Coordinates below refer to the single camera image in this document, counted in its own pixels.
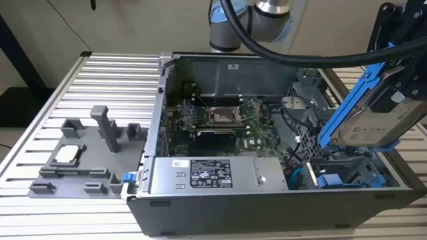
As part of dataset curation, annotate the black RAM slot bank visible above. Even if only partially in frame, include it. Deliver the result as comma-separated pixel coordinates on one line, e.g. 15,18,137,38
192,93,244,106

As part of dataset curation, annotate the perforated metal drive cage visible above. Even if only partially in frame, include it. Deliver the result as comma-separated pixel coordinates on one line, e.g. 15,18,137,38
282,68,337,161

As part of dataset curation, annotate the green motherboard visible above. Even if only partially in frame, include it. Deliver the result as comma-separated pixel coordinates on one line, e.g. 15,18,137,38
164,96,289,157

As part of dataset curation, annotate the blue plastic carrier tab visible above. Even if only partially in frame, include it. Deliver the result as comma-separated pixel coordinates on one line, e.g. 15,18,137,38
316,174,342,189

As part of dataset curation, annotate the thin black wall cable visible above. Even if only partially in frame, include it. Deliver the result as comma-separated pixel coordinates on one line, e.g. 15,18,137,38
45,0,93,53

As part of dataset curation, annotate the silver power supply unit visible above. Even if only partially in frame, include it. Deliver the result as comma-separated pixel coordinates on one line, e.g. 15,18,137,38
148,156,289,195

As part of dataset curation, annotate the black desk frame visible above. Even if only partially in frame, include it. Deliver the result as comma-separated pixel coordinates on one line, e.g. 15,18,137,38
0,12,59,128

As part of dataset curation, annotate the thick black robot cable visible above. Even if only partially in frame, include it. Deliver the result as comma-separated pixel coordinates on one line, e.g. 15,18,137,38
217,0,427,70

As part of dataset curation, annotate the CPU socket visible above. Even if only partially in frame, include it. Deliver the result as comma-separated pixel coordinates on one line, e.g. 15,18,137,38
204,106,246,125

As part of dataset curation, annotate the blue wire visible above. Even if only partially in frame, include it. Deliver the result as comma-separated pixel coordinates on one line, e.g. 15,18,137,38
288,167,302,190

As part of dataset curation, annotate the hard disk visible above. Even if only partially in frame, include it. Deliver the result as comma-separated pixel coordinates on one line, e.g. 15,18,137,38
316,42,427,154

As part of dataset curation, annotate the dark grey PC case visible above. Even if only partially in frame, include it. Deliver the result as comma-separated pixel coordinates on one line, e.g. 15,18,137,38
125,51,427,237

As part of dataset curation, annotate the grey metal disk bay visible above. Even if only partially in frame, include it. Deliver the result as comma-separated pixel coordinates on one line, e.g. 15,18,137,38
304,147,401,191

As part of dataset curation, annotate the silver CPU chip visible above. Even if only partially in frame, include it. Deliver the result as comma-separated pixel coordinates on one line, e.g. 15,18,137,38
54,144,81,163

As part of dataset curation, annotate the grey plastic parts rack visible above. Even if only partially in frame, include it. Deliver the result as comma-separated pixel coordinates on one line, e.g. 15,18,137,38
27,104,149,200

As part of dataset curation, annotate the black wire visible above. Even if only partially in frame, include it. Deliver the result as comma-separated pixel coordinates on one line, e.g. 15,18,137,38
285,146,301,165

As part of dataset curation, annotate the black graphics card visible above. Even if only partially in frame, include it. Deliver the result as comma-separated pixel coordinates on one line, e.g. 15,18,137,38
188,127,249,153

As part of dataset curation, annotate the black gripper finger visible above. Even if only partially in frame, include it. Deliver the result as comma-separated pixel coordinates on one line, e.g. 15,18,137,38
365,2,401,53
394,53,427,101

